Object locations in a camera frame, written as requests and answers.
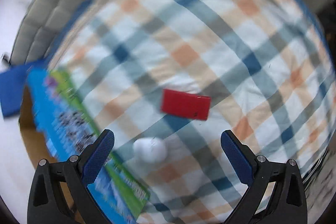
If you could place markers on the plaid checkered tablecloth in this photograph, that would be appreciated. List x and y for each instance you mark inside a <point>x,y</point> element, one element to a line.
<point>264,64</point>

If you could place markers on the cardboard box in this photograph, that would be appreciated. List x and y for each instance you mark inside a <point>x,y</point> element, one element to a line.
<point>65,128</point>

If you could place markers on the red small box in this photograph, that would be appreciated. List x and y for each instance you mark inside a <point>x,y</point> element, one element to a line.
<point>185,105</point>

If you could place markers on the white earbuds case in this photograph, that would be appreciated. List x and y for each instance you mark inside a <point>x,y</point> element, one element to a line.
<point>150,150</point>

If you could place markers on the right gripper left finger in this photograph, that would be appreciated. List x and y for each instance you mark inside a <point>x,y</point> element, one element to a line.
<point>47,203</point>

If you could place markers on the blue folded mat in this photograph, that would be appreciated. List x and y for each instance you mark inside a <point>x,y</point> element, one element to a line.
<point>12,85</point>

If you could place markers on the right grey padded chair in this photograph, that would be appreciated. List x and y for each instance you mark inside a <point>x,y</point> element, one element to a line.
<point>56,22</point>

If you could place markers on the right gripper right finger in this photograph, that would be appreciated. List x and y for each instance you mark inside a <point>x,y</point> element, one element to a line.
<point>275,191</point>

